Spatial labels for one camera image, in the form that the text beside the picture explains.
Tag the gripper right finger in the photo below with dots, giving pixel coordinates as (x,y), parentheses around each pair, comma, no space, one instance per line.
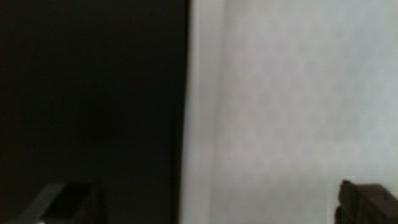
(368,204)

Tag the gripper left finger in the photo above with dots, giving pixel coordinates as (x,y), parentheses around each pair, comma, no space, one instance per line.
(68,204)

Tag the white desk top tray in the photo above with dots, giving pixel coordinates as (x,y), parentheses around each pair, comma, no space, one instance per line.
(292,108)

